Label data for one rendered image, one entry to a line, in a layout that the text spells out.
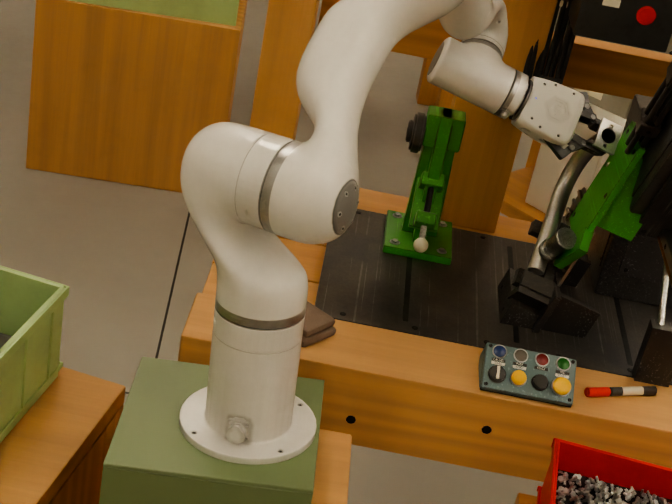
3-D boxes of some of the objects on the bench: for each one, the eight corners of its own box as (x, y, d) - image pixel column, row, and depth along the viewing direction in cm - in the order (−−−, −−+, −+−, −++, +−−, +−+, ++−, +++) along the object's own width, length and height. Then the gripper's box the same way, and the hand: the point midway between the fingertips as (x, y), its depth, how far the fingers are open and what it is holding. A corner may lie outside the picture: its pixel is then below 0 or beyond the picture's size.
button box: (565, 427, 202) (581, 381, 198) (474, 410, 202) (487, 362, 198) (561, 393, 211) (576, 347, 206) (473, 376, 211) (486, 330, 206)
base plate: (943, 447, 214) (948, 438, 213) (311, 323, 213) (313, 313, 212) (872, 319, 251) (876, 310, 250) (332, 212, 250) (334, 203, 249)
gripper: (522, 63, 220) (613, 108, 222) (491, 144, 215) (584, 189, 218) (539, 48, 212) (633, 95, 215) (507, 132, 208) (603, 179, 211)
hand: (598, 138), depth 216 cm, fingers closed on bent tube, 3 cm apart
